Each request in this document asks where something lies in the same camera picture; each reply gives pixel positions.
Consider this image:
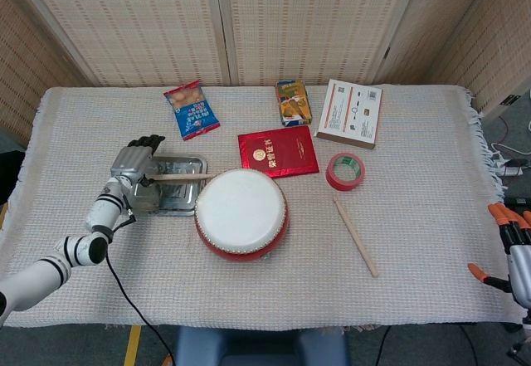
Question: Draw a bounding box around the yellow snack box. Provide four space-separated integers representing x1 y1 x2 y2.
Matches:
274 80 313 128

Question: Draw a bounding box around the red tape roll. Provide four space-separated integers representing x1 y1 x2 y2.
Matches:
324 152 367 193

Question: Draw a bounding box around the bamboo folding screen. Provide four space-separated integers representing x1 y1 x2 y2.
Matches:
0 0 531 143

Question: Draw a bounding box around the wooden drumstick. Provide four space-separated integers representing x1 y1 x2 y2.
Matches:
332 197 380 279
147 173 217 182

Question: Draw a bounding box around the beige woven tablecloth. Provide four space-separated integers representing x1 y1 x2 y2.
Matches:
0 85 528 329

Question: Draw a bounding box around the red floor cable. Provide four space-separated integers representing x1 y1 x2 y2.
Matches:
496 114 514 148

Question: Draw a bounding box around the rectangular metal tray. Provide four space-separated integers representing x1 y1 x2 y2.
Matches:
124 154 208 217

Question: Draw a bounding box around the black bulky object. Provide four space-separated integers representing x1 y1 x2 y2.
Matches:
0 152 27 206

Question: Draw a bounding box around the red certificate booklet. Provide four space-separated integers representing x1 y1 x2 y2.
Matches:
237 124 321 179

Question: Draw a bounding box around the yellow floor tape strip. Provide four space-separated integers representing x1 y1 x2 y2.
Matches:
124 325 143 366

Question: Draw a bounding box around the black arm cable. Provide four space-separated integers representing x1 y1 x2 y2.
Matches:
105 251 177 366

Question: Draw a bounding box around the red drum with white skin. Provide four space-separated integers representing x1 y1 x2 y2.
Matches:
193 168 290 264

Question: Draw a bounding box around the blue snack bag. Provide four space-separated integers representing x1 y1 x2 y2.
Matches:
163 79 222 142

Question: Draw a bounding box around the white cardboard product box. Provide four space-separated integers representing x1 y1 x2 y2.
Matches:
314 78 384 150

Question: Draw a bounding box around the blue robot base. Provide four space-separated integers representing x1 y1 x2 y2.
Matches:
173 325 352 366

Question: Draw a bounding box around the black-fingered silver left robot hand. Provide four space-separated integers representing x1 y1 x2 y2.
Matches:
110 134 167 188

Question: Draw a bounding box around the orange-tipped silver right robot hand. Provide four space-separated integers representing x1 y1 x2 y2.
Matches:
467 202 531 309

